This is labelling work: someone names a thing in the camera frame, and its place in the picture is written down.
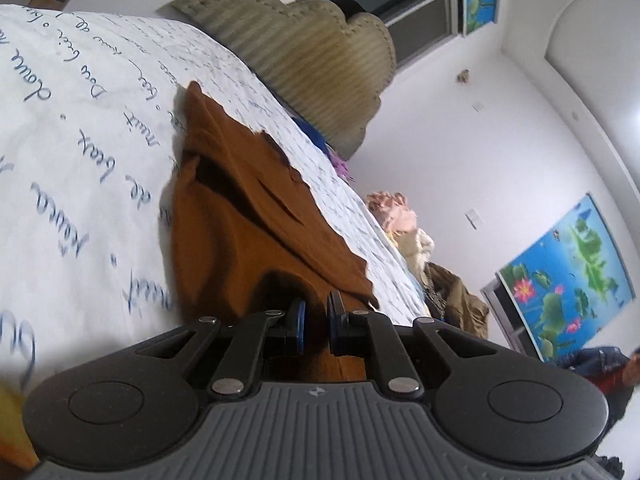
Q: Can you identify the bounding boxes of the black and white patterned cloth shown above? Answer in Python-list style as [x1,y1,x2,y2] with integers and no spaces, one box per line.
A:
[425,280,447,322]

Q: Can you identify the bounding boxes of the grey door frame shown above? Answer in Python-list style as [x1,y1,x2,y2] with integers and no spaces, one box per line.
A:
[480,280,547,362]

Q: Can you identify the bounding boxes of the white script-printed blanket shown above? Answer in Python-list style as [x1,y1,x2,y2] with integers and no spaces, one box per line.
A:
[0,4,447,413]

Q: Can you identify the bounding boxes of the dark blue cloth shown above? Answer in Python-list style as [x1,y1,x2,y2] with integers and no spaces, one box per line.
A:
[292,117,332,154]

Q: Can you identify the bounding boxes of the cream jacket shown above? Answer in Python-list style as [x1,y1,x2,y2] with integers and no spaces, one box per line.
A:
[392,227,437,282]

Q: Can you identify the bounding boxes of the grey framed window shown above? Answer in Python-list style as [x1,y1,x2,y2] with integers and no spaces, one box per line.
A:
[292,0,464,67]

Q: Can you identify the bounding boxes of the person's clothed body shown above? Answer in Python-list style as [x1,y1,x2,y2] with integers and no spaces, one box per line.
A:
[567,344,640,480]

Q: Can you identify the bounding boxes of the brown knit sweater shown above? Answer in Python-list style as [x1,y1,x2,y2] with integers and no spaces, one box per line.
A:
[170,81,381,384]

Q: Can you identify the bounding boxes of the large lotus wall poster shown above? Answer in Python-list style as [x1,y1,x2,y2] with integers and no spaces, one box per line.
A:
[495,192,632,364]

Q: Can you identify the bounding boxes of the olive cloth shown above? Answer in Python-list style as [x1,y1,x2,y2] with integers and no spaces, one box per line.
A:
[422,262,491,342]

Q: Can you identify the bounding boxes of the purple cloth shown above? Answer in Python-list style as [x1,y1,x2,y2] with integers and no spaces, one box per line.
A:
[330,152,354,181]

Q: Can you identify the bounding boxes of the yellow object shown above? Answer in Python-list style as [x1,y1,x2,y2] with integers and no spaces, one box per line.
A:
[0,377,41,472]

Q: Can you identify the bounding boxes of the olive padded headboard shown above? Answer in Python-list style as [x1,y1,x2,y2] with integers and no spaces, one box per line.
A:
[170,0,399,162]

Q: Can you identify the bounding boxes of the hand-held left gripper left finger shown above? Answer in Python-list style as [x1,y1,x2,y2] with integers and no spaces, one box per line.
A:
[120,299,308,397]

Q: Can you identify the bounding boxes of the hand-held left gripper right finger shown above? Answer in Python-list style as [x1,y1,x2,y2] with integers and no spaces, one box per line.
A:
[326,290,517,397]

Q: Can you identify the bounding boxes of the pink garment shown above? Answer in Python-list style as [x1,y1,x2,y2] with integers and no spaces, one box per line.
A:
[365,191,419,234]

